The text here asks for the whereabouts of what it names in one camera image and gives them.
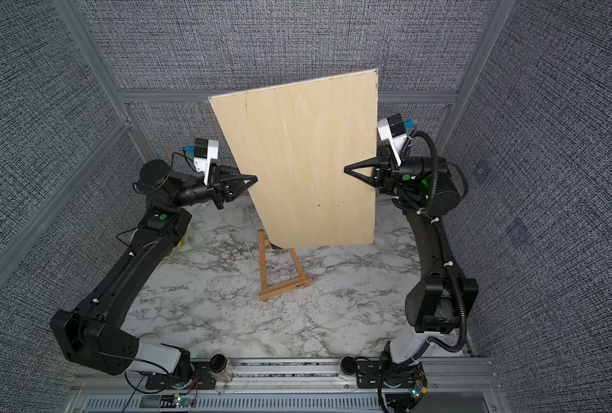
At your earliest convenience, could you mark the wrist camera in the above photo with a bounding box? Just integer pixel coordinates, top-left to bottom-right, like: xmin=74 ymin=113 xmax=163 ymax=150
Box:
xmin=184 ymin=139 xmax=219 ymax=185
xmin=378 ymin=114 xmax=414 ymax=166

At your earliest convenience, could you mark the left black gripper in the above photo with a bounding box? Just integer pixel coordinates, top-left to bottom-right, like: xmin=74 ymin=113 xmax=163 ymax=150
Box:
xmin=172 ymin=166 xmax=257 ymax=214

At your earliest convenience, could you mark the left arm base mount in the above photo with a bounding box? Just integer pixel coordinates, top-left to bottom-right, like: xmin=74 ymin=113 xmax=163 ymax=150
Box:
xmin=144 ymin=359 xmax=217 ymax=392

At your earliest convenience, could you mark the light plywood board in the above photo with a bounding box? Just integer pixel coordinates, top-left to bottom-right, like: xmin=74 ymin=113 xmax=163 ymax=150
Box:
xmin=209 ymin=70 xmax=378 ymax=248

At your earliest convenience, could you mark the left black lens cap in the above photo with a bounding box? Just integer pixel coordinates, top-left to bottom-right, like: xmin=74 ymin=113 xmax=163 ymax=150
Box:
xmin=209 ymin=354 xmax=235 ymax=383

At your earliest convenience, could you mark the black lens cap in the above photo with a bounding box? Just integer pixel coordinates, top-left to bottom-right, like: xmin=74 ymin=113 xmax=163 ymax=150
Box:
xmin=338 ymin=356 xmax=357 ymax=381
xmin=209 ymin=354 xmax=235 ymax=383

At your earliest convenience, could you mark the small wooden easel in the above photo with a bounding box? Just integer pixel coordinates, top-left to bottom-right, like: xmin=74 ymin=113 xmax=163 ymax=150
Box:
xmin=257 ymin=229 xmax=313 ymax=302

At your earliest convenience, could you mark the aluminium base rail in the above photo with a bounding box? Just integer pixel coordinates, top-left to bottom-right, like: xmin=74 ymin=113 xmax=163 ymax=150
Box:
xmin=62 ymin=357 xmax=510 ymax=412

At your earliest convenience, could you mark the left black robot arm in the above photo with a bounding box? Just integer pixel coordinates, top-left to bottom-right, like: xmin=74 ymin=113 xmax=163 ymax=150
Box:
xmin=51 ymin=159 xmax=258 ymax=382

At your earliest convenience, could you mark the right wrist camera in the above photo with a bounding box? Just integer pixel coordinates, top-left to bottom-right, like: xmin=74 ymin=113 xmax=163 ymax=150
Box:
xmin=378 ymin=114 xmax=414 ymax=166

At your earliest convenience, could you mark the right small circuit board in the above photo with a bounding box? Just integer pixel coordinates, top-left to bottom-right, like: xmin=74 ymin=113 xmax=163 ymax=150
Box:
xmin=410 ymin=380 xmax=428 ymax=400

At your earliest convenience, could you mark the right black lens cap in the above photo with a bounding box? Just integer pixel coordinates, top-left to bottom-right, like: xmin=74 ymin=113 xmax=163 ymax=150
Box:
xmin=338 ymin=356 xmax=357 ymax=381

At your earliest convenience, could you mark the left small circuit board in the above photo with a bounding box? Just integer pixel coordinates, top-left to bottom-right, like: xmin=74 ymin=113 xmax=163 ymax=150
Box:
xmin=159 ymin=394 xmax=193 ymax=409

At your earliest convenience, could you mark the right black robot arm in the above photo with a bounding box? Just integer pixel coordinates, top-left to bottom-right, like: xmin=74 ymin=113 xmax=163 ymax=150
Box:
xmin=344 ymin=146 xmax=478 ymax=364

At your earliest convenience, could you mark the small circuit board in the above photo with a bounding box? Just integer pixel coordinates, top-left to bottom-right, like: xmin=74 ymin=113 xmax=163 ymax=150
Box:
xmin=410 ymin=380 xmax=428 ymax=400
xmin=159 ymin=394 xmax=193 ymax=409

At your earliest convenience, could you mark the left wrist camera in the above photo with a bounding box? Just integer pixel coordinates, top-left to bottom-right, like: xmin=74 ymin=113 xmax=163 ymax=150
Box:
xmin=184 ymin=139 xmax=219 ymax=185

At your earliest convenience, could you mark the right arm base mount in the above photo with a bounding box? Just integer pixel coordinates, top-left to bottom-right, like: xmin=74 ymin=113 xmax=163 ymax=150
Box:
xmin=355 ymin=350 xmax=428 ymax=389

